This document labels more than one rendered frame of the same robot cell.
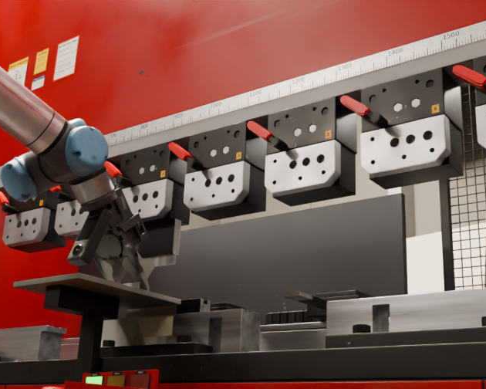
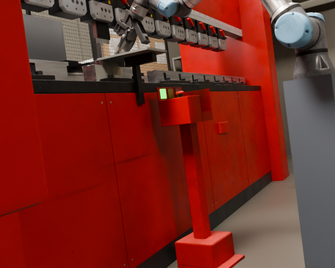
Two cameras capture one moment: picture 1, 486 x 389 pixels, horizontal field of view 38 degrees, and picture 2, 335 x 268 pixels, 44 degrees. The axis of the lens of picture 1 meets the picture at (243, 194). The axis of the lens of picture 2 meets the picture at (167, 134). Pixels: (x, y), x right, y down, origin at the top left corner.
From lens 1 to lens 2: 266 cm
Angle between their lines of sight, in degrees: 100
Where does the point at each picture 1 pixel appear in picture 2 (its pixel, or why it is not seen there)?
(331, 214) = (37, 21)
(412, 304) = (168, 73)
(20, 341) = (54, 69)
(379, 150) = (161, 27)
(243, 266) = not seen: outside the picture
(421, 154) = (168, 33)
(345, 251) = (45, 41)
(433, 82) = not seen: hidden behind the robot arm
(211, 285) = not seen: outside the picture
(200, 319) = (129, 70)
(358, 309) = (161, 73)
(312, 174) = (150, 27)
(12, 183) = (172, 9)
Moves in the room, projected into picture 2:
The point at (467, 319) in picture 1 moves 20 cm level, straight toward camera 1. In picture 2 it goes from (175, 78) to (208, 73)
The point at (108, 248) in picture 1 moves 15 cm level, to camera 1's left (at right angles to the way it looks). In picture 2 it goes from (132, 36) to (135, 28)
